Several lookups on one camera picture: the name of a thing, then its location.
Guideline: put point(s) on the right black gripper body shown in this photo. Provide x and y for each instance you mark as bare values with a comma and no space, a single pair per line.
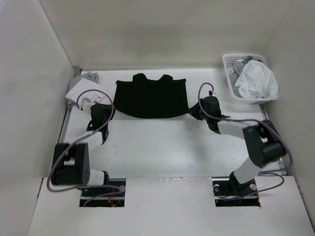
198,112

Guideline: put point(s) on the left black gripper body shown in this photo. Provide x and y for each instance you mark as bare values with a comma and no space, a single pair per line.
108,111

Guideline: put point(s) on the black tank top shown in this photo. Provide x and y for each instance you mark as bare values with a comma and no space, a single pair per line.
152,99

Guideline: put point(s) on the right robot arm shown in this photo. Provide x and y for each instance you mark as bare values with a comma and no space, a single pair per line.
262,141

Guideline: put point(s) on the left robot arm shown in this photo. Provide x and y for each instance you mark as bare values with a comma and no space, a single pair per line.
71,163

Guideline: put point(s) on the folded white tank top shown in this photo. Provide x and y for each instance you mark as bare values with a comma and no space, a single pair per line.
81,86

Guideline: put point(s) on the folded grey tank top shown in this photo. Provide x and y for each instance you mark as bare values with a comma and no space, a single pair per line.
94,77

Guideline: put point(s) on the grey tank top in basket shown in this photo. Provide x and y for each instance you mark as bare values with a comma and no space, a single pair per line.
236,69

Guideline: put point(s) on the white tank top in basket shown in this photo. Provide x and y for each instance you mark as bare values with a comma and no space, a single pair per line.
257,81

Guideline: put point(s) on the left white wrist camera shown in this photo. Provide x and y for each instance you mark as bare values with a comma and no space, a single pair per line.
86,105

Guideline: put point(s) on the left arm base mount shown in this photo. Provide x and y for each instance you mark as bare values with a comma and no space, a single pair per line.
102,197

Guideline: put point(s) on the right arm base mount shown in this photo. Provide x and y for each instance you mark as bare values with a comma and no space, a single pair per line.
228,194

